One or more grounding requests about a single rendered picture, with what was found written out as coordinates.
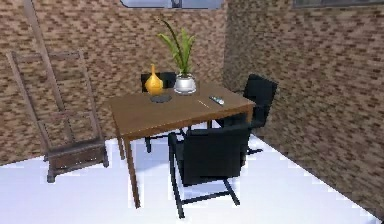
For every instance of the black chair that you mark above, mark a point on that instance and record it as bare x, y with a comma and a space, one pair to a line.
210, 155
261, 95
169, 80

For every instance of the thin pale pencil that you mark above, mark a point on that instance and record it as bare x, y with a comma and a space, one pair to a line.
203, 103

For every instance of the grey remote control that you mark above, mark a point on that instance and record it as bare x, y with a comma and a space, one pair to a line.
217, 100

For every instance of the dark round plate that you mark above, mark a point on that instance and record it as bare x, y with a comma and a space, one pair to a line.
160, 98

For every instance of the brown wooden dining table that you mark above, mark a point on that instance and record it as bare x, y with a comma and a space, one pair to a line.
156, 115

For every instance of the yellow gourd vase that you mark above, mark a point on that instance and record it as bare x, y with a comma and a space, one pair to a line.
153, 84

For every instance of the green plant in white pot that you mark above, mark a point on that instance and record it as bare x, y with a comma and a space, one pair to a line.
182, 63

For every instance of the brown wooden ladder shelf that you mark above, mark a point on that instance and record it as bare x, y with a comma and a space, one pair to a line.
71, 153

